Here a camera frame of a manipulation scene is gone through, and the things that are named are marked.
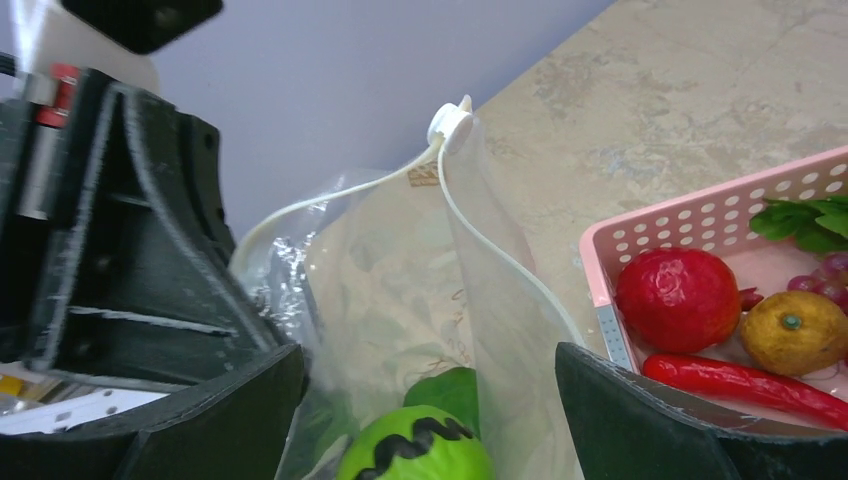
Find clear zip top bag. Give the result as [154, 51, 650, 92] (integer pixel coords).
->
[229, 98, 583, 479]

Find green leafy vegetable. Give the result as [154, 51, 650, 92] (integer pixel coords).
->
[748, 195, 847, 255]

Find green striped melon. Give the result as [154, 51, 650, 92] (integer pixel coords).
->
[336, 405, 496, 480]

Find red chili pepper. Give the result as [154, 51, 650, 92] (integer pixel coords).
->
[642, 353, 847, 431]

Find purple grapes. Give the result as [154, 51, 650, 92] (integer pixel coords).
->
[787, 252, 847, 313]

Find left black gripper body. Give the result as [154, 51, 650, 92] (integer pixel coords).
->
[1, 63, 82, 371]

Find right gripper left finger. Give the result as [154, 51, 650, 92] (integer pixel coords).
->
[1, 345, 305, 479]

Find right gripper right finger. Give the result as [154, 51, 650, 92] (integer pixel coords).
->
[555, 342, 847, 480]

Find pink plastic basket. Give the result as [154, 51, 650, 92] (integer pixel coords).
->
[579, 148, 847, 377]

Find yellow lemon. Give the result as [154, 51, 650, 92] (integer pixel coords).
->
[739, 291, 847, 377]

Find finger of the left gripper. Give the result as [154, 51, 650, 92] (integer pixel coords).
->
[38, 69, 285, 391]

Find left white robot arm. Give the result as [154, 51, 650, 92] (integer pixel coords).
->
[1, 1, 284, 391]

